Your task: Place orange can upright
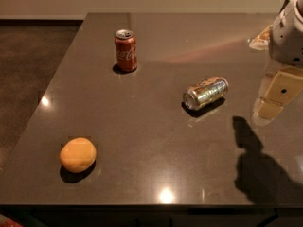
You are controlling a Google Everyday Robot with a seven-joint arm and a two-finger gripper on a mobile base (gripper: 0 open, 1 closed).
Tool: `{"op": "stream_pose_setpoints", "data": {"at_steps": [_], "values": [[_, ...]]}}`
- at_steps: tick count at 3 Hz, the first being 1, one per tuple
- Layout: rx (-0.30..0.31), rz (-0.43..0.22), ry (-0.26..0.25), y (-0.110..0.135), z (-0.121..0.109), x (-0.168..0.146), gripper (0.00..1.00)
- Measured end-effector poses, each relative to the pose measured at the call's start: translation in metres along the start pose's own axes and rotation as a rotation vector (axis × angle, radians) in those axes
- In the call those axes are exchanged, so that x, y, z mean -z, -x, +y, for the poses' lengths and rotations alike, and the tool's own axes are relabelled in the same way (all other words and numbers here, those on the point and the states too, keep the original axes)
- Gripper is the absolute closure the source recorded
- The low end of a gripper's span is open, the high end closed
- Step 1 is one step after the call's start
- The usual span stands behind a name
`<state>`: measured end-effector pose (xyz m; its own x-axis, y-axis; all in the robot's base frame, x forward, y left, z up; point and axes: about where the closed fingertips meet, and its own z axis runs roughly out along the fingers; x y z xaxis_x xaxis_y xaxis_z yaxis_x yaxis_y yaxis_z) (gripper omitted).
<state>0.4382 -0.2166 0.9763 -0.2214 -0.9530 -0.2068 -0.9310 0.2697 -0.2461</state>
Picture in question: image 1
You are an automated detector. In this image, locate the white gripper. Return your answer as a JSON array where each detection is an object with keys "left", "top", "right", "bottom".
[{"left": 248, "top": 0, "right": 303, "bottom": 126}]

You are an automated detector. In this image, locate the red Coca-Cola can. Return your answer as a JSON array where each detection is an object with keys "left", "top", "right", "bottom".
[{"left": 115, "top": 29, "right": 137, "bottom": 72}]

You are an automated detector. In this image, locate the orange round fruit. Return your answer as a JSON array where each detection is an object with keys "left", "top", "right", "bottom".
[{"left": 60, "top": 137, "right": 97, "bottom": 173}]

